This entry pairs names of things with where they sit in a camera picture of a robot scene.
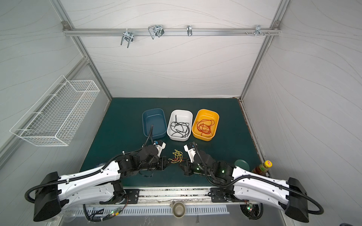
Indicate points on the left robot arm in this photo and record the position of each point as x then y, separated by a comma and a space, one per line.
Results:
99, 185

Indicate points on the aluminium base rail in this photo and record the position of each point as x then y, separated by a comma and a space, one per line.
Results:
193, 195

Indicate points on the white wire basket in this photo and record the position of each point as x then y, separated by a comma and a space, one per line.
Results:
54, 119

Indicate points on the yellow cap bottle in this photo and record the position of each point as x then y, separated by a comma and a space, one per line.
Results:
263, 168

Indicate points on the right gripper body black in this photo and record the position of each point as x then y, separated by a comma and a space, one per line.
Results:
187, 166

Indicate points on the white plastic bin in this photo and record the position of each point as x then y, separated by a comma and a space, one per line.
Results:
180, 124

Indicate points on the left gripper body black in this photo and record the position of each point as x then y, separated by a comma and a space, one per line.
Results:
156, 164

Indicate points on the yellow plastic bin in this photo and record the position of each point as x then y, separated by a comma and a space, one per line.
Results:
205, 124

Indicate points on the blue plastic bin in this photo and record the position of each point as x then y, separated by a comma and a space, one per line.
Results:
155, 117

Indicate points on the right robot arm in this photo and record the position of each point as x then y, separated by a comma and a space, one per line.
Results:
235, 184

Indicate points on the aluminium crossbar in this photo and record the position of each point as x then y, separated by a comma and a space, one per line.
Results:
159, 31

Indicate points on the small metal cup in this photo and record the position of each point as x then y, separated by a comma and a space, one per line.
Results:
178, 209

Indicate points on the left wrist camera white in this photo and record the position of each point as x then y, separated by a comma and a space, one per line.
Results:
160, 146

